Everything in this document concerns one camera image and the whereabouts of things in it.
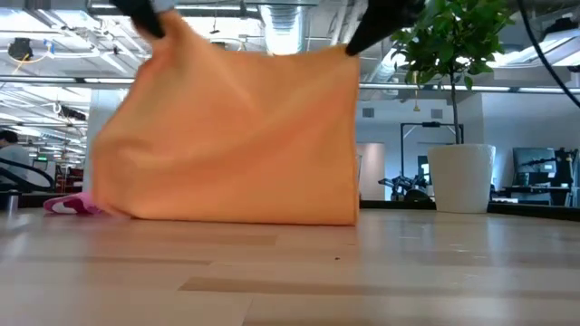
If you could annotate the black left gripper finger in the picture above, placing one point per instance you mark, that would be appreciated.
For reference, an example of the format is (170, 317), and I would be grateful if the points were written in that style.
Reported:
(140, 16)

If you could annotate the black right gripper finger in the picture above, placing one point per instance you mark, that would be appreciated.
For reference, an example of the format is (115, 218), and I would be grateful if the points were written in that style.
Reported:
(385, 18)

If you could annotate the orange microfiber towel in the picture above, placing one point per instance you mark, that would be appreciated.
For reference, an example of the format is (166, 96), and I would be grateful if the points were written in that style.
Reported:
(226, 145)

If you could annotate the pink microfiber towel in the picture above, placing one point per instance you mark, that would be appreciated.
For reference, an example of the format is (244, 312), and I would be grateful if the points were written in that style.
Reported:
(72, 204)

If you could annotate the white column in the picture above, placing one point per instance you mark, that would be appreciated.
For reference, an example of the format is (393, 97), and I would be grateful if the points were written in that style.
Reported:
(97, 117)

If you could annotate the black background machine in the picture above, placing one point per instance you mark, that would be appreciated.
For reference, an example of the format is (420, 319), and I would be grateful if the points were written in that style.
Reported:
(408, 188)

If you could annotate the green plant in white pot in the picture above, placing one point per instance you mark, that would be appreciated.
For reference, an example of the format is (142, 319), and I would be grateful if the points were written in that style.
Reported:
(460, 181)

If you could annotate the black curved bar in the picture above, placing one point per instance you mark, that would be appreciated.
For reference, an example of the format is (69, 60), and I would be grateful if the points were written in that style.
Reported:
(38, 172)

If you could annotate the person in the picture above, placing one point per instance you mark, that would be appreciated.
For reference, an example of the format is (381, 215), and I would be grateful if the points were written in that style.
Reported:
(11, 154)

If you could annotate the black computer monitor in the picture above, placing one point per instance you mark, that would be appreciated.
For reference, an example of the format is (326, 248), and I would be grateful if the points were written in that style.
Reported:
(532, 160)

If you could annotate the silver ceiling duct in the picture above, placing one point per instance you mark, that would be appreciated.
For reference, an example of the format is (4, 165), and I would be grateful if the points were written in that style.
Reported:
(283, 27)

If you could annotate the black metal stand frame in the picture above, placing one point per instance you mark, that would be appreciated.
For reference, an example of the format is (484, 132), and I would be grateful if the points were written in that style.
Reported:
(430, 124)

